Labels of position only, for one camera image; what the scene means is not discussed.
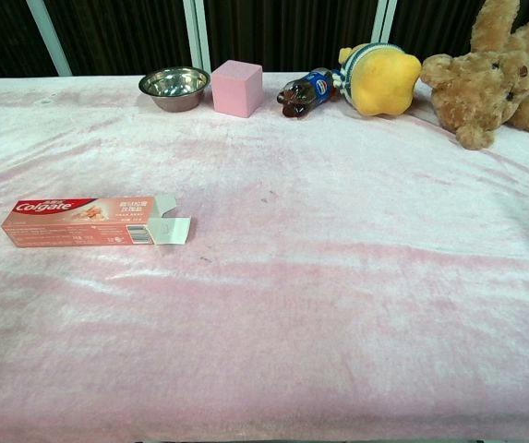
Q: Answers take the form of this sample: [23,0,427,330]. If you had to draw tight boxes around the pink Colgate toothpaste box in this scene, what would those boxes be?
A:
[0,194,193,249]

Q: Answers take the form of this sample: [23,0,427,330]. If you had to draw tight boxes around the pink fleece blanket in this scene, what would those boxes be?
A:
[0,71,529,443]

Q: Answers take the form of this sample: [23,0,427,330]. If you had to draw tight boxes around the pink foam cube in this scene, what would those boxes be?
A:
[210,59,264,118]

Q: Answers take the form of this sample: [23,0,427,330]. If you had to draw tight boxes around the small cola bottle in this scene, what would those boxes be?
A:
[276,67,340,119]

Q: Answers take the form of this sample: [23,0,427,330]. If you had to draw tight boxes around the stainless steel bowl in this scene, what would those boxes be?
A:
[138,66,212,114]

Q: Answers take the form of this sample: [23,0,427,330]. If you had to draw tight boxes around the yellow plush toy striped hat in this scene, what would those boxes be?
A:
[331,42,424,117]

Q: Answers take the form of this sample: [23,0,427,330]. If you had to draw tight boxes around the black curtain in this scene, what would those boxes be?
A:
[0,0,529,79]

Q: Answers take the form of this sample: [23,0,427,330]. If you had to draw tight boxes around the brown teddy bear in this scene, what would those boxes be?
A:
[419,0,529,151]

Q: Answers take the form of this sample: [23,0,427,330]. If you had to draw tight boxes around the white double frame post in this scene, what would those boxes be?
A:
[182,0,213,74]

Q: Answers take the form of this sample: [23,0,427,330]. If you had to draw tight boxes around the white slanted frame post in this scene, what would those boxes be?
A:
[25,0,74,78]

